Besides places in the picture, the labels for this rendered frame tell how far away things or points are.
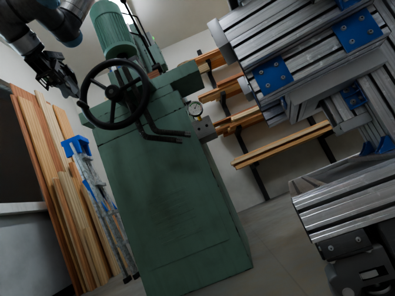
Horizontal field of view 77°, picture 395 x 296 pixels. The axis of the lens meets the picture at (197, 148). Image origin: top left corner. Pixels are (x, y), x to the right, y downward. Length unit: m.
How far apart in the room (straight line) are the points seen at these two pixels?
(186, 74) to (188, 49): 2.98
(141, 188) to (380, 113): 0.89
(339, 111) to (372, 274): 0.53
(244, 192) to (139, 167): 2.52
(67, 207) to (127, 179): 1.41
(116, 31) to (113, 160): 0.70
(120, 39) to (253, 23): 0.87
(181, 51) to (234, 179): 2.10
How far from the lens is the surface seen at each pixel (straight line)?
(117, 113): 1.21
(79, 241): 2.47
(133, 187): 1.12
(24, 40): 0.91
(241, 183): 3.50
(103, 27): 1.56
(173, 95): 1.15
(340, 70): 0.87
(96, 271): 2.45
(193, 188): 1.05
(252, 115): 3.16
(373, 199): 0.59
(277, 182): 3.57
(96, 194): 2.02
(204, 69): 1.34
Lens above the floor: 0.30
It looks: 12 degrees up
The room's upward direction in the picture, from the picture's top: 23 degrees counter-clockwise
